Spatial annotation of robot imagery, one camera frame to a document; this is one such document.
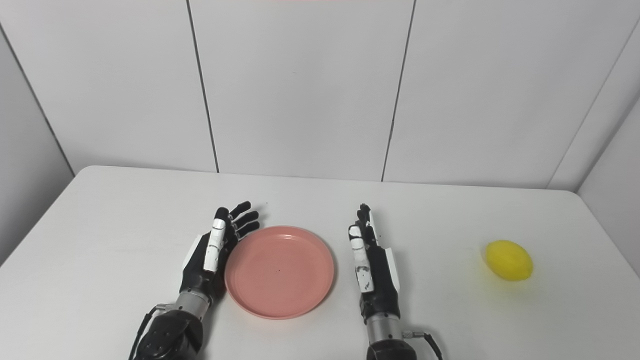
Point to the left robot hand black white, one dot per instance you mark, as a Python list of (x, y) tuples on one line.
[(196, 272)]

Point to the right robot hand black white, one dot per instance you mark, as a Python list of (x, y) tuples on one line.
[(382, 285)]

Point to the pink round plate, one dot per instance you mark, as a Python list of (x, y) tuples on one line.
[(279, 272)]

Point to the yellow lemon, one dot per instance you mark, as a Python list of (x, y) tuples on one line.
[(509, 260)]

